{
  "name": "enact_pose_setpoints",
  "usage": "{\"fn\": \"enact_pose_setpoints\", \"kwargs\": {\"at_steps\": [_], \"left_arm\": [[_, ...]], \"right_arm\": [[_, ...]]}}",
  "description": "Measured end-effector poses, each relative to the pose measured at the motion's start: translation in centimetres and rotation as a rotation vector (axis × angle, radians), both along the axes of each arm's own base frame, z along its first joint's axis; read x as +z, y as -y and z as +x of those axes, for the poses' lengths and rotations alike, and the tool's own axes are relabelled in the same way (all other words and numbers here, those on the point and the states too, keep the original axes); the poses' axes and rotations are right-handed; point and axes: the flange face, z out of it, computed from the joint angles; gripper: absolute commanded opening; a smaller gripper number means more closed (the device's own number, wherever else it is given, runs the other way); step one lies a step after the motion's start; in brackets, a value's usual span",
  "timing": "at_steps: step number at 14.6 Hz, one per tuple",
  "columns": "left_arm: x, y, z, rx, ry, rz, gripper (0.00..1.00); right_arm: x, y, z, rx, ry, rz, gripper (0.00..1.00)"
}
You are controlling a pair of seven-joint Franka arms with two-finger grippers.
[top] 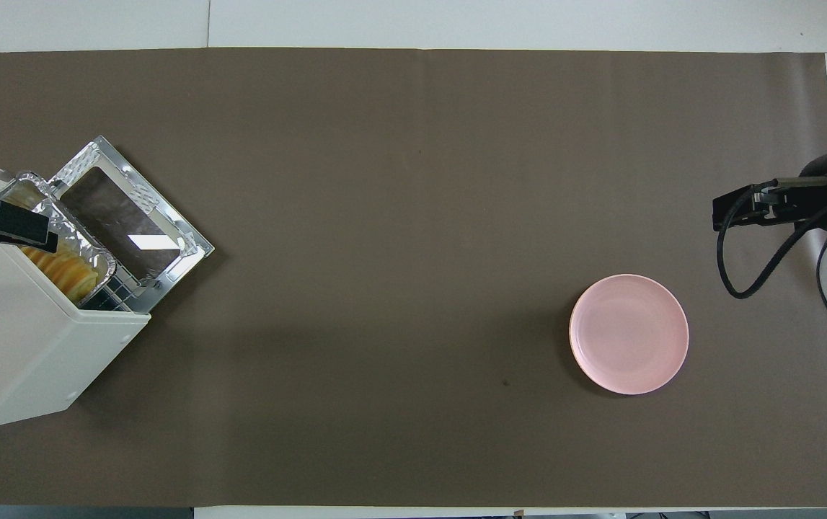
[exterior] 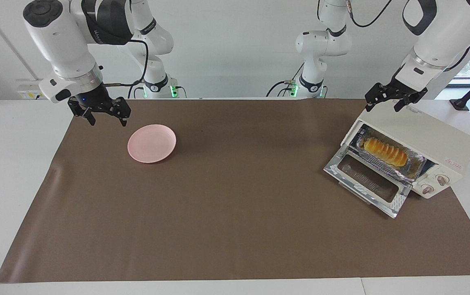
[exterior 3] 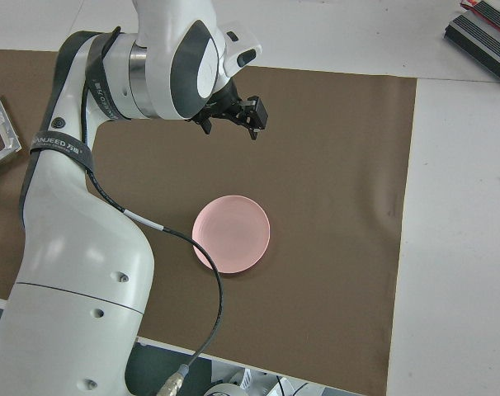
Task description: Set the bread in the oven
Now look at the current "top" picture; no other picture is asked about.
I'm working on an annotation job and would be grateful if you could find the cream toaster oven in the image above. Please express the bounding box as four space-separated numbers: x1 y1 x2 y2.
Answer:
0 153 152 431

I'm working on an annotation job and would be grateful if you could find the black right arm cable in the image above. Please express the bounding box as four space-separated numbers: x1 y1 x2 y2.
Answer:
716 184 827 300

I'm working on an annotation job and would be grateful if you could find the brown table mat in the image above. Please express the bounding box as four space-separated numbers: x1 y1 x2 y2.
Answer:
0 48 827 507

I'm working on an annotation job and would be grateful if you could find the aluminium foil tray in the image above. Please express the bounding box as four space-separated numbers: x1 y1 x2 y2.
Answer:
6 172 120 303

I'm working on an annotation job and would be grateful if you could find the oven wire rack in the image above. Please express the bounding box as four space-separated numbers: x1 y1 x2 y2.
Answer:
81 270 151 312

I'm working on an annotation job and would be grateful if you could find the pink round plate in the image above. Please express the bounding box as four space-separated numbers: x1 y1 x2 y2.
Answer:
569 275 690 396

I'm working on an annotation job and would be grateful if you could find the glass oven door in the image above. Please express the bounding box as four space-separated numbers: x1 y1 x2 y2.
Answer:
44 136 215 312

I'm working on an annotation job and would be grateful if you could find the yellow sliced bread loaf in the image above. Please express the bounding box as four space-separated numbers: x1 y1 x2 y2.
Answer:
20 184 100 302

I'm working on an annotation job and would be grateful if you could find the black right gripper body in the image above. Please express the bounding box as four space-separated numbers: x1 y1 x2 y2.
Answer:
801 150 827 230

